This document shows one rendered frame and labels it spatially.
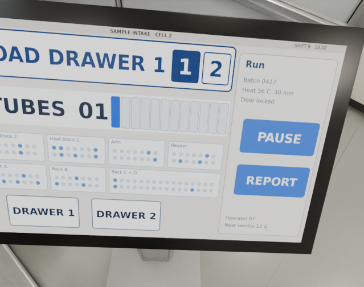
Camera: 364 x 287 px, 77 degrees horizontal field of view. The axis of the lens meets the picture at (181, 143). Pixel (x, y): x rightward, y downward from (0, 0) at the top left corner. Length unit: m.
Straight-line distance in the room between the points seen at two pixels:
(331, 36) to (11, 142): 0.40
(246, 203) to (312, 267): 1.23
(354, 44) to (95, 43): 0.30
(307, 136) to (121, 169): 0.24
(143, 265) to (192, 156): 1.04
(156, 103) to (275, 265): 1.28
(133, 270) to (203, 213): 0.99
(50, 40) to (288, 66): 0.27
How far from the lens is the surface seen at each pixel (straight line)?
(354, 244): 1.73
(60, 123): 0.31
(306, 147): 0.34
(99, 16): 0.30
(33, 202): 0.37
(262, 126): 0.30
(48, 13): 0.32
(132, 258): 1.30
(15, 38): 0.33
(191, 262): 1.30
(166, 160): 0.29
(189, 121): 0.28
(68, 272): 1.40
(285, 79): 0.31
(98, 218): 0.35
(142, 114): 0.28
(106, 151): 0.30
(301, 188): 0.36
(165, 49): 0.28
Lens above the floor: 1.32
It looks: 55 degrees down
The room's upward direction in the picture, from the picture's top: 7 degrees clockwise
